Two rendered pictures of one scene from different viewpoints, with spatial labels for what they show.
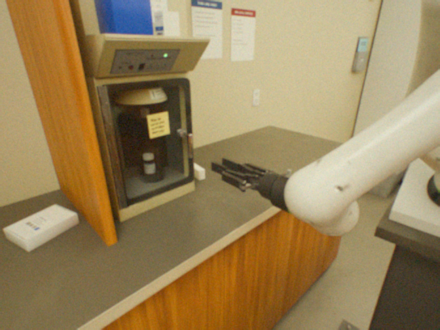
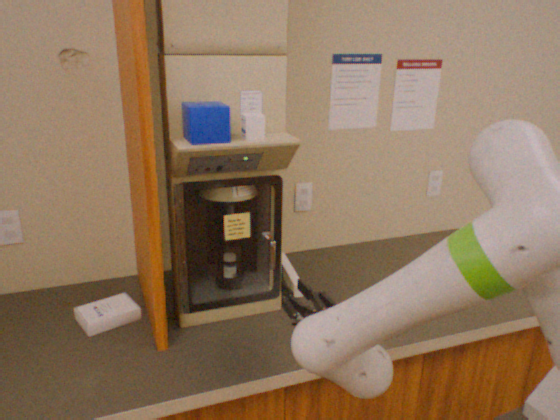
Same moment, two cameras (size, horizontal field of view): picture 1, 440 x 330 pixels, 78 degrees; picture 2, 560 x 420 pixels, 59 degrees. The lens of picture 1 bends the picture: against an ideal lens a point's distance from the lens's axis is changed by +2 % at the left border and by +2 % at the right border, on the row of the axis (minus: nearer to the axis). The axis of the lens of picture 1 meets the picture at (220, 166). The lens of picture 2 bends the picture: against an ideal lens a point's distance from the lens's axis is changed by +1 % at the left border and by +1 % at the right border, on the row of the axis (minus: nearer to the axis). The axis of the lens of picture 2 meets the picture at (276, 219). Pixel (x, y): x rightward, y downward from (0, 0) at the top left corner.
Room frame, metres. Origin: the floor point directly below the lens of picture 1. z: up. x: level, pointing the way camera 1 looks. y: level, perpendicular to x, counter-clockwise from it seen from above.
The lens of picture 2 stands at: (-0.31, -0.39, 1.76)
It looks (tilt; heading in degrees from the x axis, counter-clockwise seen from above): 21 degrees down; 22
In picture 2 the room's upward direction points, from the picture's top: 1 degrees clockwise
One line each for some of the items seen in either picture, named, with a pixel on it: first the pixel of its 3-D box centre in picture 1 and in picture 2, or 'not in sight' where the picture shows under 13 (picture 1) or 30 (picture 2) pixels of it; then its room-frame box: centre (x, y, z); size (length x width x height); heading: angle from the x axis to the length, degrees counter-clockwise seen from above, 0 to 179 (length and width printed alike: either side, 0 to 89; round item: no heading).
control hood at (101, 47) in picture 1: (155, 55); (236, 157); (0.82, 0.18, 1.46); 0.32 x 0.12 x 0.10; 133
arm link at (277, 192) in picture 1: (287, 191); not in sight; (0.60, -0.17, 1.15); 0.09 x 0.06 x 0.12; 134
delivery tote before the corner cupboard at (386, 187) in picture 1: (368, 172); not in sight; (2.77, -1.70, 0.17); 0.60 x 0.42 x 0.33; 41
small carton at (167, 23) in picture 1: (167, 24); (253, 126); (0.85, 0.15, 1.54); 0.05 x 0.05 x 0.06; 40
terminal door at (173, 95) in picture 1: (156, 142); (232, 245); (0.86, 0.22, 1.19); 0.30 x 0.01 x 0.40; 133
